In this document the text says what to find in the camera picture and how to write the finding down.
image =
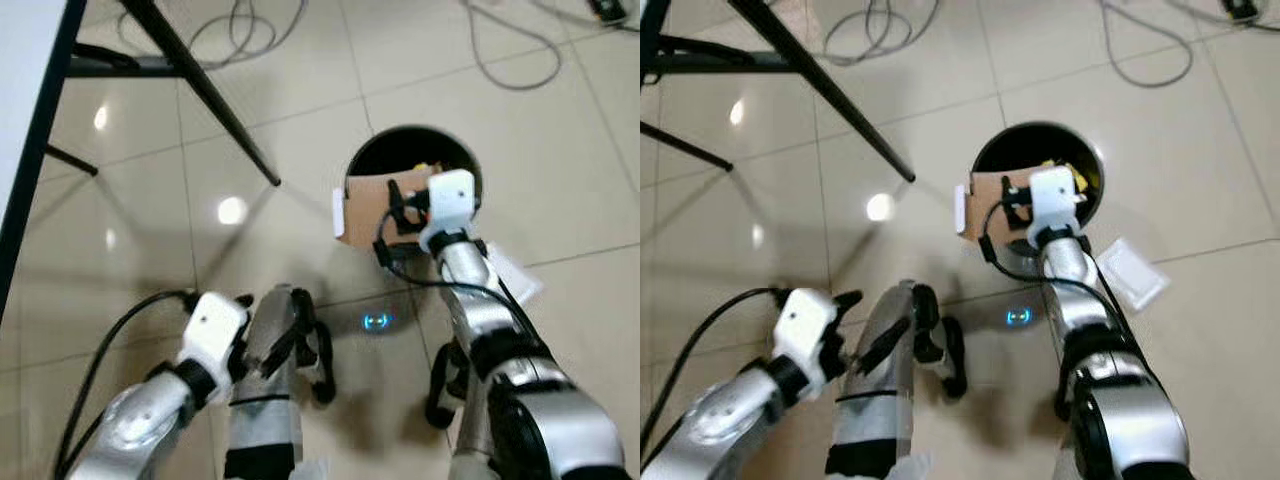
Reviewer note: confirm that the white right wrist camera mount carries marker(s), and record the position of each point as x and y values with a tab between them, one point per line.
1055	195
450	200

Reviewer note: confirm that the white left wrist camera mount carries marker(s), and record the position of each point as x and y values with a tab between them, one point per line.
215	325
805	325

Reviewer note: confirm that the brown cardboard box piece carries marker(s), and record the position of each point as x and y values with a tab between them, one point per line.
985	205
365	205

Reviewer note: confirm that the black round rubbish bin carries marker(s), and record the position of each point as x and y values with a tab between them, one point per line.
1025	148
400	150

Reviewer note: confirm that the robot right leg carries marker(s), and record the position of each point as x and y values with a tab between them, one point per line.
470	445
1068	455

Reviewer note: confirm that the black table frame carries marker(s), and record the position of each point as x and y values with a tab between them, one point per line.
830	90
207	92

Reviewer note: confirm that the yellow trash piece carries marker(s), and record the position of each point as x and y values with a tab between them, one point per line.
1085	180
432	168

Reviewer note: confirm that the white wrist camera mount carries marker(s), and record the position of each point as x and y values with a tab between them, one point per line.
1055	195
805	325
215	325
450	200

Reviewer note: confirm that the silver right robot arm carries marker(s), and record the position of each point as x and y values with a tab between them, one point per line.
1070	275
470	285

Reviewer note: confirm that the black power strip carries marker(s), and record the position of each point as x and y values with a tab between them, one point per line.
1240	10
608	10

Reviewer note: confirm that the white paper sheet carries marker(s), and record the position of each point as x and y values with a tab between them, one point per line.
1132	272
520	275

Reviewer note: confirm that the white paper scrap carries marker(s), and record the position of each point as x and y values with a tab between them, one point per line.
912	468

